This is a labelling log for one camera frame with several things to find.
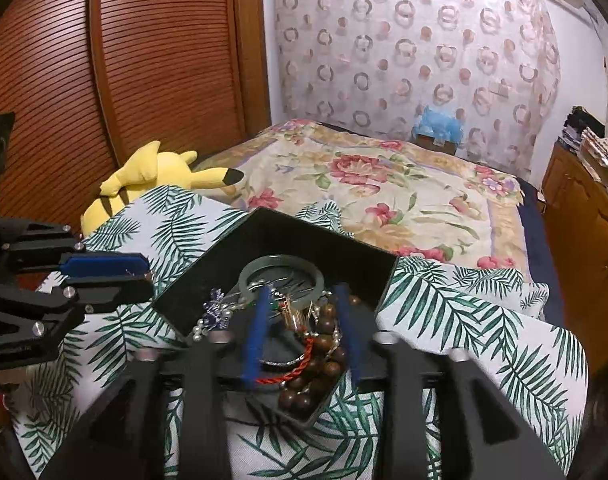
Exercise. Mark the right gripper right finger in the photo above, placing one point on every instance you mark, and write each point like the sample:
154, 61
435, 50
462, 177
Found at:
482, 435

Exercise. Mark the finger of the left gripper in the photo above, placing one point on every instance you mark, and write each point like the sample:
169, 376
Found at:
108, 292
103, 264

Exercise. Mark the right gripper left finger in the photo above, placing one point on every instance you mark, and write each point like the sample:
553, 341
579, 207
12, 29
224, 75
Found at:
123, 433

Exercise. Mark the purple crystal hair ornament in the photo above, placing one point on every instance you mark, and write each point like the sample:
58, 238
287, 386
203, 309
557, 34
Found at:
214, 316

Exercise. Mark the silver wavy bangle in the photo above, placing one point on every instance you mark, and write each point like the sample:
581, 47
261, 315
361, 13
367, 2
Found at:
276, 354

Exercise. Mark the pale green jade bangle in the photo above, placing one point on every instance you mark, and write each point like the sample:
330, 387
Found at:
287, 277

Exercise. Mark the black square jewelry box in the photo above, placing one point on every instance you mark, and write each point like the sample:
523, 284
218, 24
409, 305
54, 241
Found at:
266, 251

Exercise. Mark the yellow Pikachu plush toy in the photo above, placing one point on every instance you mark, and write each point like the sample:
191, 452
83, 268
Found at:
149, 168

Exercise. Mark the wooden louvered wardrobe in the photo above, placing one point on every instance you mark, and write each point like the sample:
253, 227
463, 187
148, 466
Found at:
90, 81

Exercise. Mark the floral bed quilt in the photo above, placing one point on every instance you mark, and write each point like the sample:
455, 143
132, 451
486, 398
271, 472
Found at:
390, 194

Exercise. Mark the wooden sideboard cabinet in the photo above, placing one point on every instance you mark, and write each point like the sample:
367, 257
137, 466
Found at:
576, 223

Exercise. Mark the blue plush toy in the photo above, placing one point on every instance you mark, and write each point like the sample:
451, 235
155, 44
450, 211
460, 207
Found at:
438, 126

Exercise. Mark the folded clothes stack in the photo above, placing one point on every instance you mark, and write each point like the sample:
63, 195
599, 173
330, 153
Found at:
583, 135

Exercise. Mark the pink circle pattern curtain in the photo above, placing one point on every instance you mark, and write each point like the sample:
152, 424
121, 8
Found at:
373, 66

